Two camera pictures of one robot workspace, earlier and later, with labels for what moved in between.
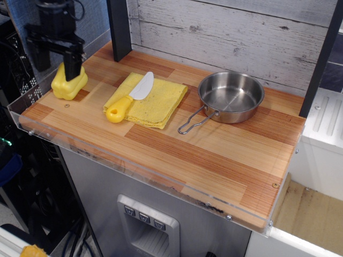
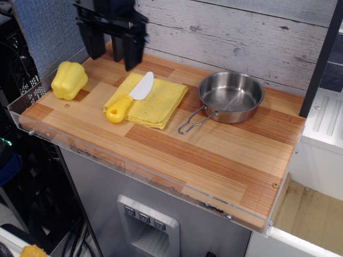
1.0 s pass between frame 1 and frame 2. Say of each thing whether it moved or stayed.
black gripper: moved
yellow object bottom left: stayed
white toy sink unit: stayed
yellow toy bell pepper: stayed
